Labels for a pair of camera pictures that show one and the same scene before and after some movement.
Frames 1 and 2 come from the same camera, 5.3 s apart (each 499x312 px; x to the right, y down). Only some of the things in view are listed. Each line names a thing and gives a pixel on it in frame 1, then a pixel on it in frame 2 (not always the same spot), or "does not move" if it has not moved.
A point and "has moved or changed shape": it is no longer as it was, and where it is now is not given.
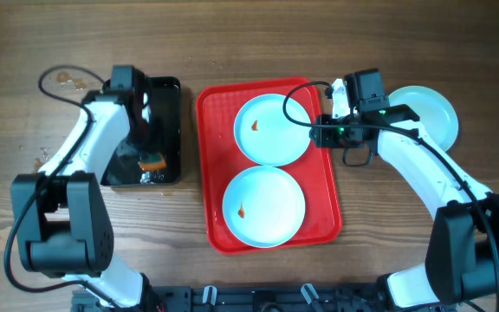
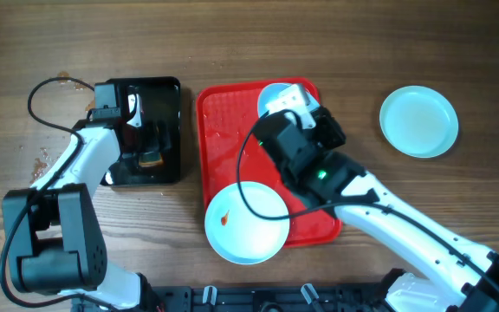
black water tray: x=159 y=165 does not move
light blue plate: x=263 y=133 has moved or changed shape
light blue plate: x=436 y=114 does not move
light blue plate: x=263 y=206 has moved or changed shape
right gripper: x=324 y=139 → x=322 y=120
